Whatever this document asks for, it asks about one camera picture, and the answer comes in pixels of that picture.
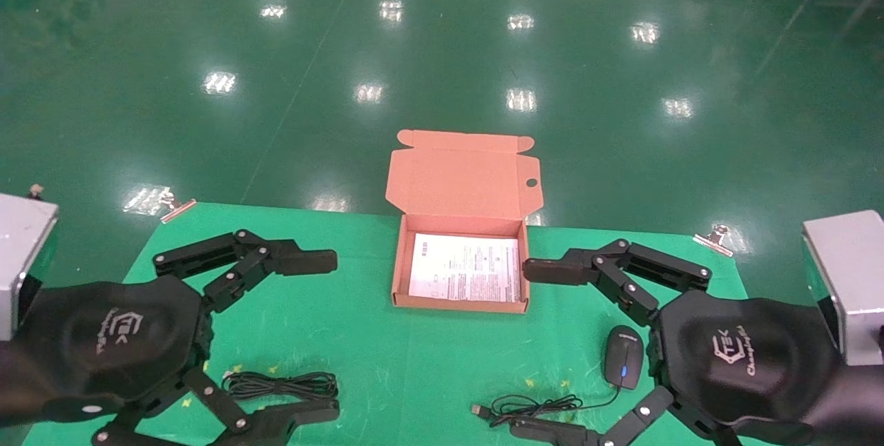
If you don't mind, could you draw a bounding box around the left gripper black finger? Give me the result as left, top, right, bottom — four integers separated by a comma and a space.
153, 229, 338, 314

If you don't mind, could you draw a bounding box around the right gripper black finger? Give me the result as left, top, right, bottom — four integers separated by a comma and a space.
522, 238, 713, 328
508, 385, 744, 446

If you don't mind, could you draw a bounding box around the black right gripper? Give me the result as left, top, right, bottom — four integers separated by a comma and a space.
648, 290, 884, 446

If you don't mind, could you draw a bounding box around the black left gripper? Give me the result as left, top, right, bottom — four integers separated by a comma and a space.
0, 275, 341, 446

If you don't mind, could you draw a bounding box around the black data cable bundle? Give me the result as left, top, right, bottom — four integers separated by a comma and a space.
222, 371, 340, 403

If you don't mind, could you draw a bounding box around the orange cardboard box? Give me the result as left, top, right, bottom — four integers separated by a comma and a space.
385, 129, 545, 314

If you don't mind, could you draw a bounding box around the green table mat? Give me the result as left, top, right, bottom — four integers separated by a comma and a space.
21, 202, 795, 446

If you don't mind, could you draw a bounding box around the white printed paper sheet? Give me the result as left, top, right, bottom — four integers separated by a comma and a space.
408, 233, 521, 303

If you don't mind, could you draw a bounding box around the metal mat clip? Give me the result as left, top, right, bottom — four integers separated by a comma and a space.
160, 190, 198, 224
692, 224, 735, 258

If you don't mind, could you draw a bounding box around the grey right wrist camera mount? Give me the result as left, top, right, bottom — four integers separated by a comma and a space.
802, 210, 884, 367

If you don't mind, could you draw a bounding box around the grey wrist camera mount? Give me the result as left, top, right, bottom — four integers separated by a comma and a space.
0, 184, 60, 342
802, 210, 884, 367

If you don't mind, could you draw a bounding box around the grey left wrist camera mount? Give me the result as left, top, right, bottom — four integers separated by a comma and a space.
0, 184, 60, 342

